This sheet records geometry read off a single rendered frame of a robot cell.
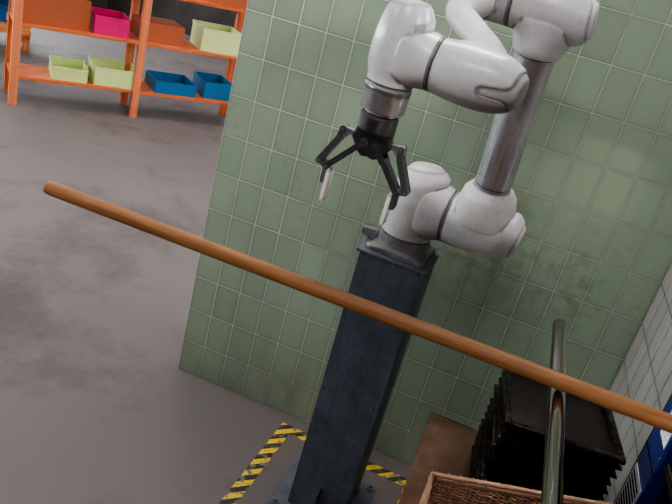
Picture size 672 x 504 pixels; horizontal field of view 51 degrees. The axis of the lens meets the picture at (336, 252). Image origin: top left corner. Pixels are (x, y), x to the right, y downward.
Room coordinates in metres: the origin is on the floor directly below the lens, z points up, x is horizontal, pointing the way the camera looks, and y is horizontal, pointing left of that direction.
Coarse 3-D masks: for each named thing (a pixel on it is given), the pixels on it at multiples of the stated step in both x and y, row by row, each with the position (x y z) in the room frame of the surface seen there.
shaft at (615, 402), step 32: (64, 192) 1.32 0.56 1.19; (128, 224) 1.28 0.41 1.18; (160, 224) 1.27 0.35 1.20; (224, 256) 1.23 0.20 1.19; (320, 288) 1.19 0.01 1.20; (384, 320) 1.15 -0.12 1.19; (416, 320) 1.15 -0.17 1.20; (480, 352) 1.11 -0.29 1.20; (544, 384) 1.09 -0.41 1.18; (576, 384) 1.08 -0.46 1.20; (640, 416) 1.05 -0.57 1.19
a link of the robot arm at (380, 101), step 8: (368, 80) 1.34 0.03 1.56; (368, 88) 1.33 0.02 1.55; (376, 88) 1.32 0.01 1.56; (384, 88) 1.32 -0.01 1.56; (368, 96) 1.33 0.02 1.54; (376, 96) 1.32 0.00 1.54; (384, 96) 1.32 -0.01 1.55; (392, 96) 1.32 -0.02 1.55; (400, 96) 1.32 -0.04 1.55; (408, 96) 1.34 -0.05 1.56; (368, 104) 1.33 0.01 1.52; (376, 104) 1.32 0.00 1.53; (384, 104) 1.32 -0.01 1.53; (392, 104) 1.32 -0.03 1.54; (400, 104) 1.33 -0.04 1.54; (368, 112) 1.34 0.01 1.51; (376, 112) 1.32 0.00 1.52; (384, 112) 1.32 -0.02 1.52; (392, 112) 1.32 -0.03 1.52; (400, 112) 1.33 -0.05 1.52
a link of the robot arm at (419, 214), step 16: (416, 176) 1.94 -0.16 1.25; (432, 176) 1.94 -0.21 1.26; (448, 176) 1.98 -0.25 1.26; (416, 192) 1.92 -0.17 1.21; (432, 192) 1.92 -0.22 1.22; (448, 192) 1.94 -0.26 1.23; (400, 208) 1.93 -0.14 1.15; (416, 208) 1.91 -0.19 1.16; (432, 208) 1.90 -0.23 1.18; (384, 224) 1.97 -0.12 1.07; (400, 224) 1.92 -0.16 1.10; (416, 224) 1.91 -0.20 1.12; (432, 224) 1.90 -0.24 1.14; (416, 240) 1.92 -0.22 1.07
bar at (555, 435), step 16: (560, 320) 1.39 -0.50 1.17; (560, 336) 1.31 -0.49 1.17; (560, 352) 1.24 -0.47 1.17; (560, 368) 1.18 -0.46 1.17; (560, 400) 1.06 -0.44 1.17; (560, 416) 1.01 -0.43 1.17; (560, 432) 0.96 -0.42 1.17; (544, 448) 0.93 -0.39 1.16; (560, 448) 0.92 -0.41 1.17; (544, 464) 0.88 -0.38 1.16; (560, 464) 0.88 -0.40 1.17; (544, 480) 0.84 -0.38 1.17; (560, 480) 0.84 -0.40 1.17; (544, 496) 0.81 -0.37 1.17; (560, 496) 0.81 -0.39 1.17
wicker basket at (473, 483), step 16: (432, 480) 1.32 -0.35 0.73; (448, 480) 1.34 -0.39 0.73; (464, 480) 1.34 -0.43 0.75; (480, 480) 1.33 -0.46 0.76; (432, 496) 1.35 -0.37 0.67; (464, 496) 1.34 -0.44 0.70; (480, 496) 1.33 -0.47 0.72; (496, 496) 1.32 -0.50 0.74; (512, 496) 1.32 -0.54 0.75; (528, 496) 1.31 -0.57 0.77
